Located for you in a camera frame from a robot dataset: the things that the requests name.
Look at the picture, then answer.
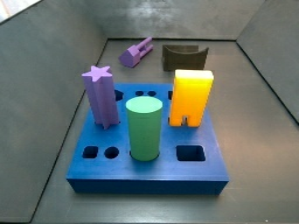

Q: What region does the purple three prong object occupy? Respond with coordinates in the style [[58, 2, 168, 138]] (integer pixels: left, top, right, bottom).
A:
[[118, 37, 153, 67]]

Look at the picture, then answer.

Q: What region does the purple star peg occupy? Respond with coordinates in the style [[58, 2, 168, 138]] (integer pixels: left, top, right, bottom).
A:
[[81, 66, 118, 130]]

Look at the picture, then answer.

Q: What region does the black curved fixture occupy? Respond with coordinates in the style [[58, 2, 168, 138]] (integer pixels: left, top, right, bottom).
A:
[[162, 45, 209, 72]]

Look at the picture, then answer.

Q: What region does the blue peg board base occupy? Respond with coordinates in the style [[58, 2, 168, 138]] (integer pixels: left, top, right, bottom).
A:
[[65, 82, 229, 196]]

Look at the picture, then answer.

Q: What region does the yellow slotted block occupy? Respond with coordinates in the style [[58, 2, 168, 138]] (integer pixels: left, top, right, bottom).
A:
[[169, 69, 213, 127]]

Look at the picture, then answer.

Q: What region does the green cylinder peg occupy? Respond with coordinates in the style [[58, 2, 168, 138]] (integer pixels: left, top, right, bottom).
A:
[[125, 96, 162, 161]]

